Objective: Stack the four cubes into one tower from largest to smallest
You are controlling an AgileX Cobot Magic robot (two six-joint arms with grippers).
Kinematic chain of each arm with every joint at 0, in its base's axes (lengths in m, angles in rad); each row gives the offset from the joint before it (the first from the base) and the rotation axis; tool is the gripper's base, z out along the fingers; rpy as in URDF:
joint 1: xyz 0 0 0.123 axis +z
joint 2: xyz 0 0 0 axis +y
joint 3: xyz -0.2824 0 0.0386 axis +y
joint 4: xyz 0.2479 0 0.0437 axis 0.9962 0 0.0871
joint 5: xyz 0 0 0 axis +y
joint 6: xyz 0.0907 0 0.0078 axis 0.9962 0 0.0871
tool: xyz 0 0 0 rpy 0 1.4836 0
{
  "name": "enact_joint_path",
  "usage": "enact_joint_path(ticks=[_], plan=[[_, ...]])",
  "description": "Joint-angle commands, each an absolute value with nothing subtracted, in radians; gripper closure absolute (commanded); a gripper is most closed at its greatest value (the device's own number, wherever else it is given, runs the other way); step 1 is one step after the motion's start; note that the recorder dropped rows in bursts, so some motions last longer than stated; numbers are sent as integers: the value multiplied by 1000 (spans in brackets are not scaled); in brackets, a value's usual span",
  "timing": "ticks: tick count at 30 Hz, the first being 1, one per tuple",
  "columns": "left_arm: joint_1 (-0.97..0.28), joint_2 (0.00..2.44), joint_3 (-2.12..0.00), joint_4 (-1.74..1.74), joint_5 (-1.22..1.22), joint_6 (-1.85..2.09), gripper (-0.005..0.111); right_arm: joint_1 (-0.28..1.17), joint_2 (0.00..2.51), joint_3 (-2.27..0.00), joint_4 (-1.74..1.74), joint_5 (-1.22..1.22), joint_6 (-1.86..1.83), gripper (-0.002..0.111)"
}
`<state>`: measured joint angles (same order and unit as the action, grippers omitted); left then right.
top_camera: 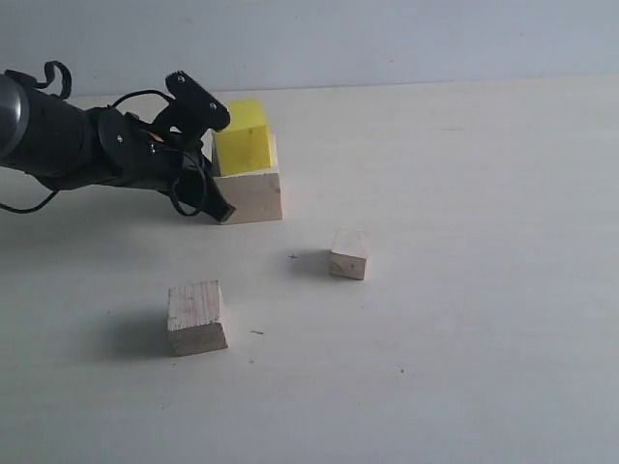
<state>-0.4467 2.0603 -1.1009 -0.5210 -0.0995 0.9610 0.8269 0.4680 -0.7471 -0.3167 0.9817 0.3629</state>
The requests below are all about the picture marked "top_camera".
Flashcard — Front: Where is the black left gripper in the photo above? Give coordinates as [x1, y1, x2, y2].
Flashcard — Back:
[94, 106, 236, 223]

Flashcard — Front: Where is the large pale wooden cube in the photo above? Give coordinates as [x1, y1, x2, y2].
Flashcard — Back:
[212, 133, 282, 225]

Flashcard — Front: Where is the yellow cube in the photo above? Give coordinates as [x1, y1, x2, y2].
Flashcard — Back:
[214, 99, 272, 176]

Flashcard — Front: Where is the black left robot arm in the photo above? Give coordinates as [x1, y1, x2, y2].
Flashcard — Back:
[1, 71, 235, 222]

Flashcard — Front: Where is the medium wooden cube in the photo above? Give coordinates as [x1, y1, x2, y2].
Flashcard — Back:
[167, 280, 228, 357]

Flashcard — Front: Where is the small wooden cube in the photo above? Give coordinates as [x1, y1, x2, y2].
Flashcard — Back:
[329, 229, 369, 280]

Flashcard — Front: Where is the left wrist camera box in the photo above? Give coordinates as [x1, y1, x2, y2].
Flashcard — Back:
[152, 71, 231, 145]

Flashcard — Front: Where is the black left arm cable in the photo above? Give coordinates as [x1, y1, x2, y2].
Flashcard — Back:
[0, 60, 214, 218]

